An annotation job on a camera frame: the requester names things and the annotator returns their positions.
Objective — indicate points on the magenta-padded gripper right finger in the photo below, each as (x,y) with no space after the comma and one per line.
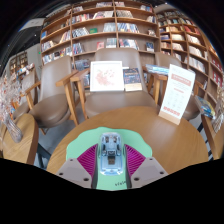
(135,160)

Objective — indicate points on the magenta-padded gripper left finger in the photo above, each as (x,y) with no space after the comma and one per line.
(87,159)

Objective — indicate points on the transparent light blue computer mouse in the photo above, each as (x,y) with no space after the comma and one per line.
(111,155)

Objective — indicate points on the green wavy-edged mouse pad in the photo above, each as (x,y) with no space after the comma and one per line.
(80,143)

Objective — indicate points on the brown padded wooden armchair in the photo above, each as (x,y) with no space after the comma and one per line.
(193,106)
(116,101)
(51,106)

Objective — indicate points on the round wooden side table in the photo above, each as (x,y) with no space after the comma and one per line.
(215,140)
(20,143)

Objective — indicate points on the white red sign, wooden base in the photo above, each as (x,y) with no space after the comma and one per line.
(176,93)

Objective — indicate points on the glass vase with dried flowers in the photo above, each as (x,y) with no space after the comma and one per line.
(13,130)
(218,120)

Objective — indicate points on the dark blue book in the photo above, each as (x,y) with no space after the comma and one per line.
(132,77)

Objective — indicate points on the white square picture, red print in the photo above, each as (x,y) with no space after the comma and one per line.
(106,76)

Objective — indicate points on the colourful book stack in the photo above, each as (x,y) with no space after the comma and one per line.
(206,107)

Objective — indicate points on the light blue book stack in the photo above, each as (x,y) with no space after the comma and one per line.
(156,69)

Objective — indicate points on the small distant wooden bookshelf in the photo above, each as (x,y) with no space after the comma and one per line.
(18,63)

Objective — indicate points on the wide wooden bookshelf with books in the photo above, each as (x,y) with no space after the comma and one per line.
(100,33)

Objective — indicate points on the curved wooden bookshelf with books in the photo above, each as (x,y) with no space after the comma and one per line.
(191,46)

